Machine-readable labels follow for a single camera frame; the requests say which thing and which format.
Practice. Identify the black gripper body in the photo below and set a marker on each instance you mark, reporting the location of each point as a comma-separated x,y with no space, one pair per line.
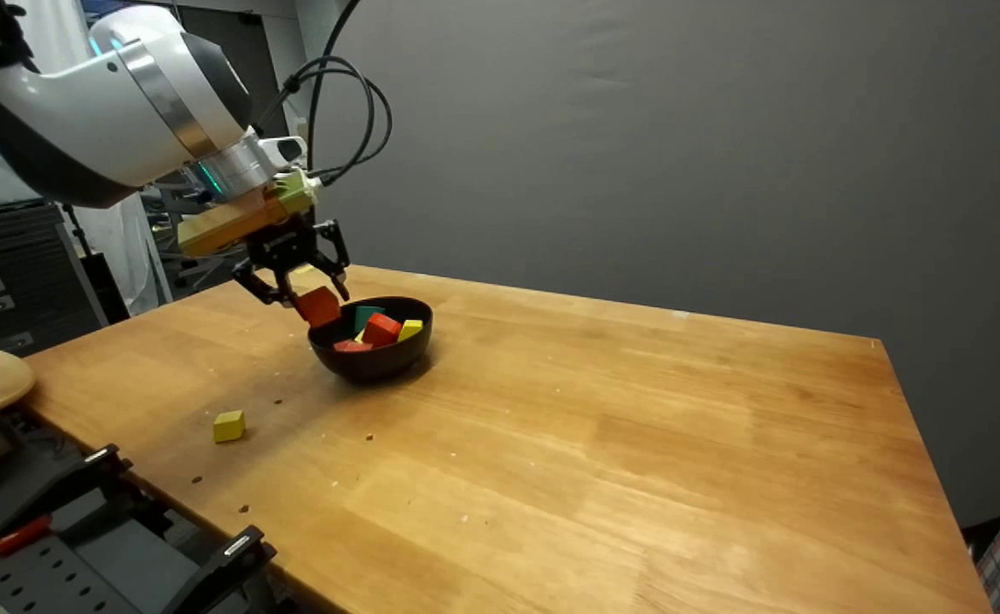
287,248

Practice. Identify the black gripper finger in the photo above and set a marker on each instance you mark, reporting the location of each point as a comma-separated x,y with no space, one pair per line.
336,257
265,287

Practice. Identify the large orange-red wooden block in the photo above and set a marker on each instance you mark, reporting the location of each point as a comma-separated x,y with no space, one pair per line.
318,306

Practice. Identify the large yellow wooden block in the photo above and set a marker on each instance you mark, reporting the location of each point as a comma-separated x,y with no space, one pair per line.
412,329

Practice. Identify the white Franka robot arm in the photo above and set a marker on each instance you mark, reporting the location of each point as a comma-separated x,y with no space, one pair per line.
89,112

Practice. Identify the black bowl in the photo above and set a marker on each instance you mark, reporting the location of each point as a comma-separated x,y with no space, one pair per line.
373,365

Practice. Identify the small yellow wooden cube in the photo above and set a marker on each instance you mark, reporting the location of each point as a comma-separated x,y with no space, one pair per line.
229,424

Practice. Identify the black pole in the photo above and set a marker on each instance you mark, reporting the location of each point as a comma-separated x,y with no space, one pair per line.
100,278

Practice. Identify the dark flat panel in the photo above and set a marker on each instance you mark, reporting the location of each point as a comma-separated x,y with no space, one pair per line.
251,53

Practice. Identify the black equipment case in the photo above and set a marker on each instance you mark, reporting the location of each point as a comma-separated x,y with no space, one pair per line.
22,278

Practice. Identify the black perforated mounting board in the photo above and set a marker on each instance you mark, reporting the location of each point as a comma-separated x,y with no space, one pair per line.
55,581

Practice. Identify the grey photo backdrop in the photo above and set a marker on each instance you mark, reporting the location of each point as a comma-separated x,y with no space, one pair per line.
690,146

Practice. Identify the wrist mounted camera box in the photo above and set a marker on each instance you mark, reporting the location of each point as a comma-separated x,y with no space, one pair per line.
235,221

